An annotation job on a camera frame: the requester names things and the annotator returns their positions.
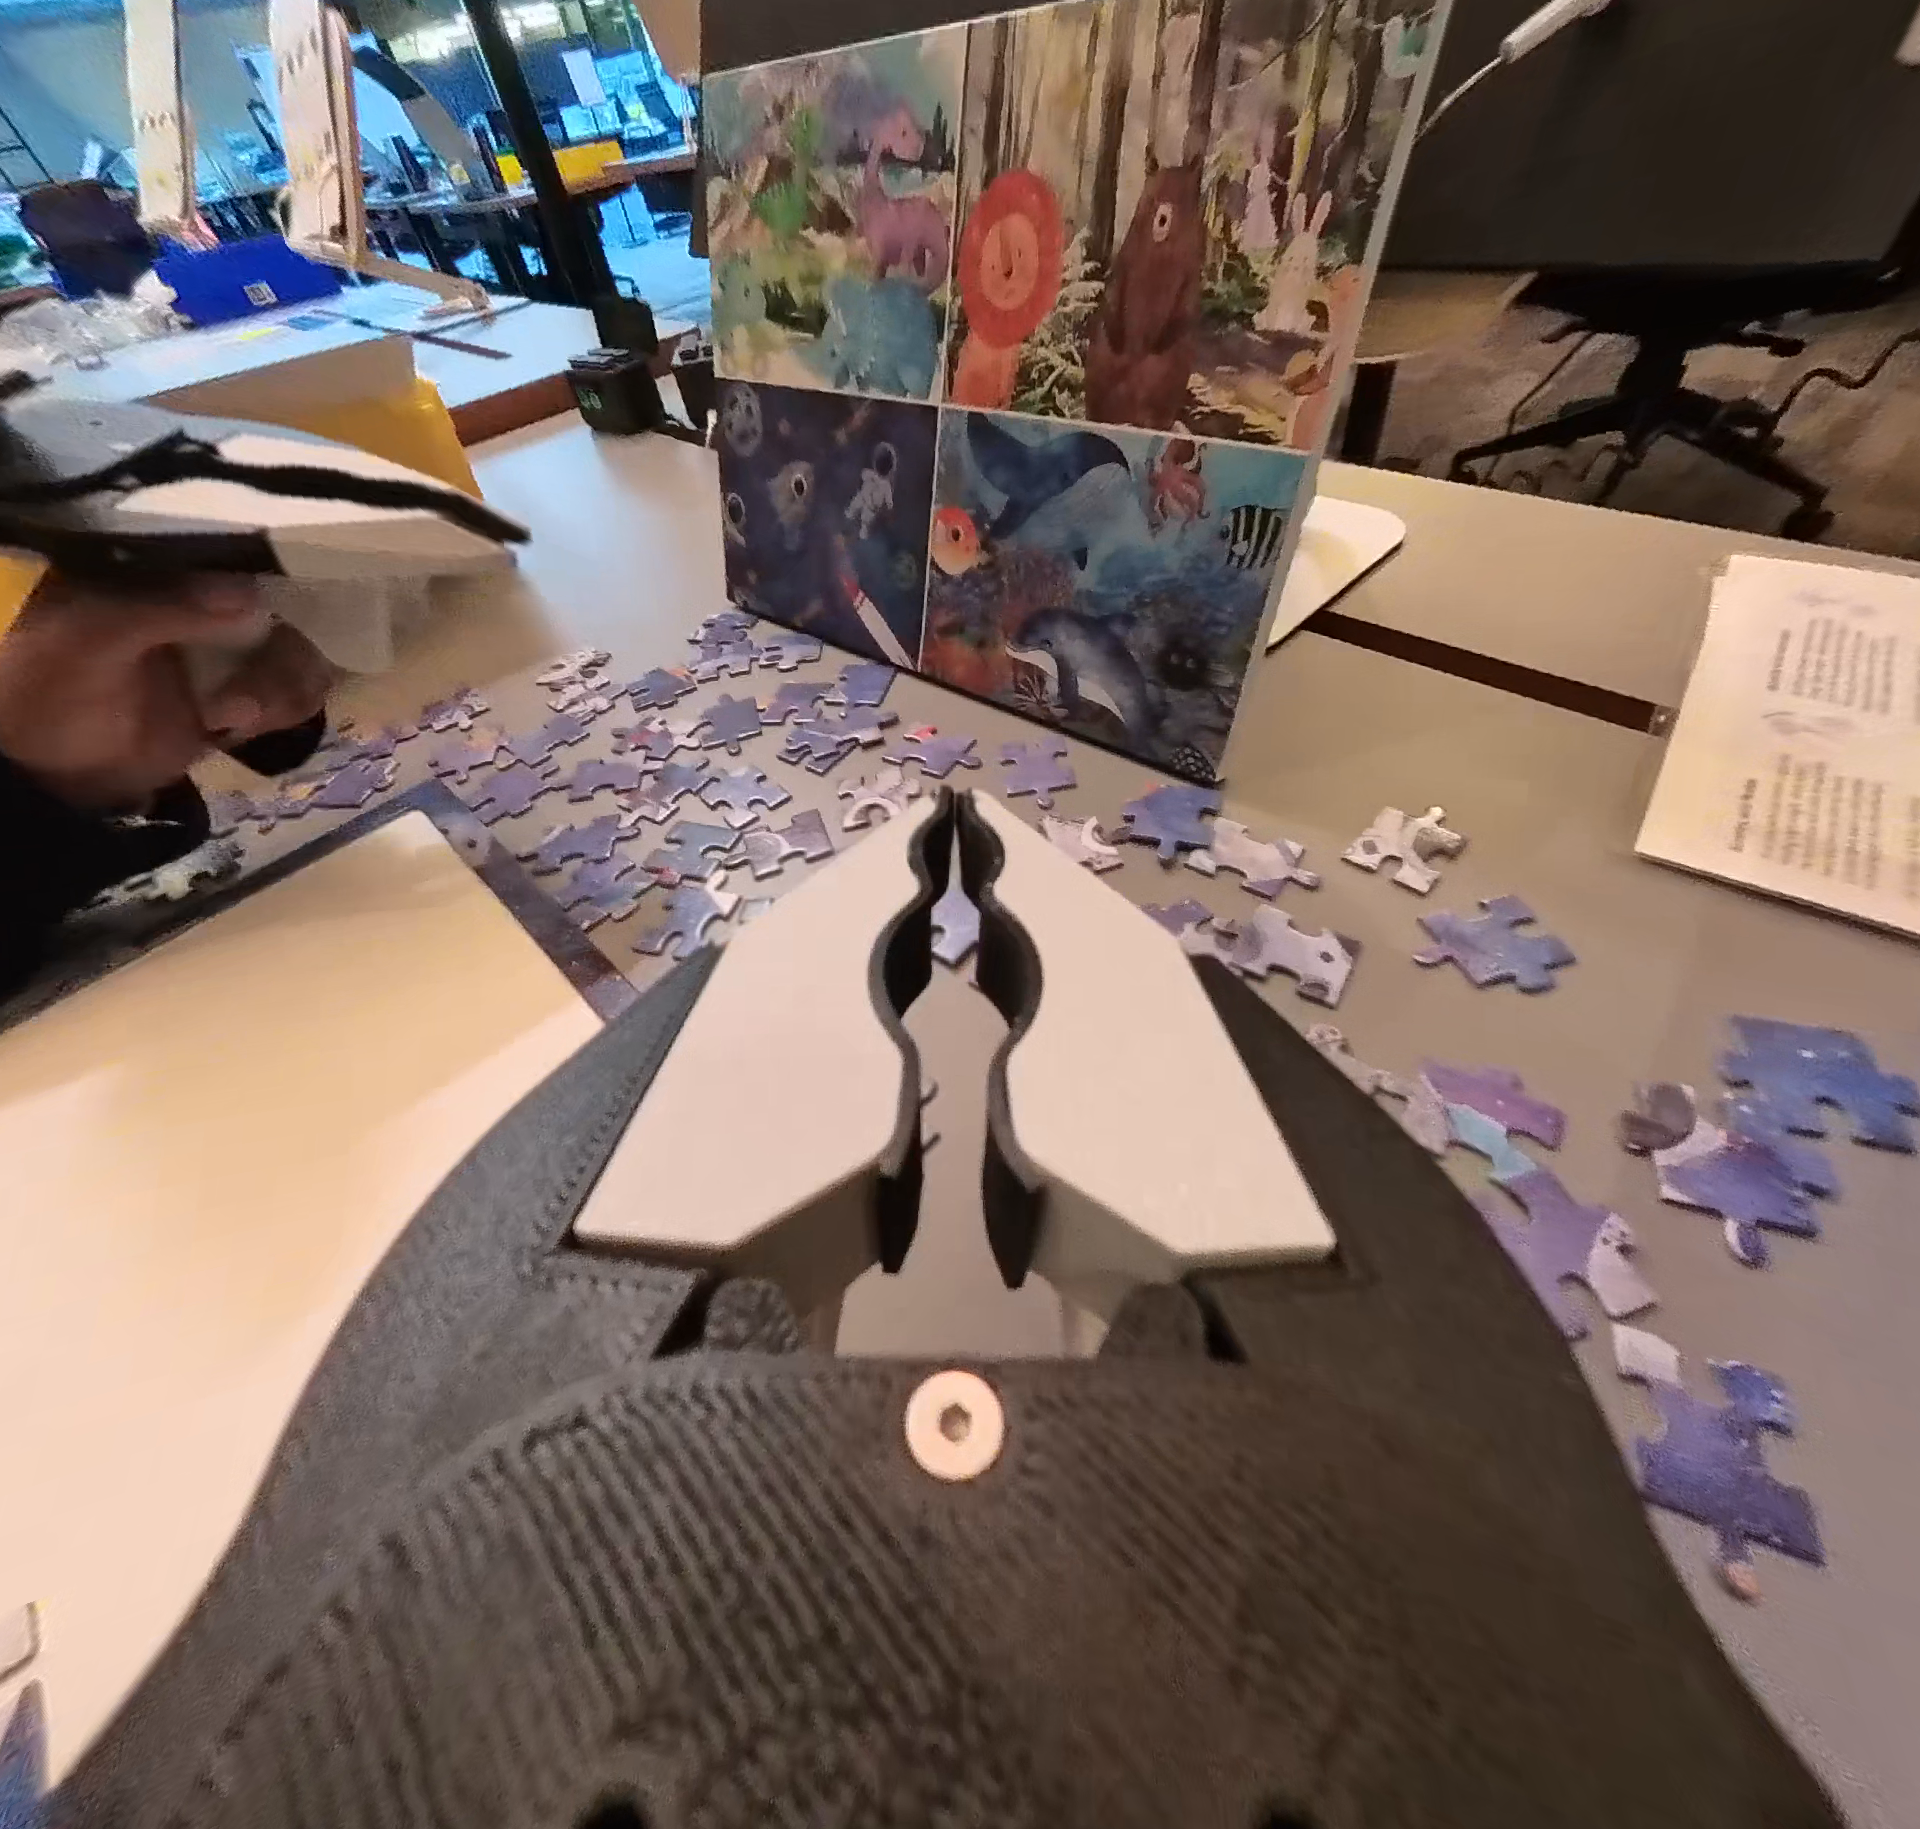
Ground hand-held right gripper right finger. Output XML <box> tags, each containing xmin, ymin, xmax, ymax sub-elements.
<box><xmin>959</xmin><ymin>787</ymin><xmax>1337</xmax><ymax>1352</ymax></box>

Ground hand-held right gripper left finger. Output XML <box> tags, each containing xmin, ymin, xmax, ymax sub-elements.
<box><xmin>573</xmin><ymin>787</ymin><xmax>959</xmax><ymax>1335</ymax></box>

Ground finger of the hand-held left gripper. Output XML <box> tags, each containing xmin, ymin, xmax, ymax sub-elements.
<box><xmin>149</xmin><ymin>425</ymin><xmax>530</xmax><ymax>546</ymax></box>
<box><xmin>111</xmin><ymin>480</ymin><xmax>522</xmax><ymax>677</ymax></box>

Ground purple puzzle pieces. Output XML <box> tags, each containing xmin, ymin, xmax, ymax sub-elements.
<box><xmin>90</xmin><ymin>606</ymin><xmax>1920</xmax><ymax>1604</ymax></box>

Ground white puzzle frame blue border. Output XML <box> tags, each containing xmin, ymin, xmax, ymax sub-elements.
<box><xmin>0</xmin><ymin>779</ymin><xmax>644</xmax><ymax>1829</ymax></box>

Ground person's left hand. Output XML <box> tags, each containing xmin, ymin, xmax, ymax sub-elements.
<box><xmin>0</xmin><ymin>570</ymin><xmax>333</xmax><ymax>815</ymax></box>

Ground yellow bag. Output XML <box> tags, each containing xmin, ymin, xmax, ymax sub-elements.
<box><xmin>0</xmin><ymin>370</ymin><xmax>486</xmax><ymax>638</ymax></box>

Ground blue crate with label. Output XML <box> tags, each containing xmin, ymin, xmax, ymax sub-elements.
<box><xmin>149</xmin><ymin>230</ymin><xmax>358</xmax><ymax>332</ymax></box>

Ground black charging dock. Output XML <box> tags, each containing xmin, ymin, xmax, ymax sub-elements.
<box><xmin>564</xmin><ymin>348</ymin><xmax>666</xmax><ymax>440</ymax></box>

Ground black office chair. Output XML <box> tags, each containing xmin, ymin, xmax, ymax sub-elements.
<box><xmin>21</xmin><ymin>180</ymin><xmax>155</xmax><ymax>304</ymax></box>

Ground black vertical pole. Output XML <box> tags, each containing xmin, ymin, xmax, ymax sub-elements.
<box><xmin>426</xmin><ymin>0</ymin><xmax>648</xmax><ymax>344</ymax></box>

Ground white board stand base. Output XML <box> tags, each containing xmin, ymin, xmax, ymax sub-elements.
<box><xmin>1264</xmin><ymin>494</ymin><xmax>1413</xmax><ymax>656</ymax></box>

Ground four-picture animal picture board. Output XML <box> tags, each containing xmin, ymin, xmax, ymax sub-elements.
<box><xmin>694</xmin><ymin>0</ymin><xmax>1476</xmax><ymax>787</ymax></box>

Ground white instruction sheet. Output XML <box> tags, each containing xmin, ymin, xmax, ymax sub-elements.
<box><xmin>1631</xmin><ymin>552</ymin><xmax>1920</xmax><ymax>942</ymax></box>

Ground black office chair base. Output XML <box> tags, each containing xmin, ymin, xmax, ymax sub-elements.
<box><xmin>1440</xmin><ymin>261</ymin><xmax>1845</xmax><ymax>546</ymax></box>

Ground wooden stand frame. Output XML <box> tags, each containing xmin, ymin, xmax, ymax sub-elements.
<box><xmin>267</xmin><ymin>0</ymin><xmax>498</xmax><ymax>318</ymax></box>
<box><xmin>121</xmin><ymin>0</ymin><xmax>200</xmax><ymax>234</ymax></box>

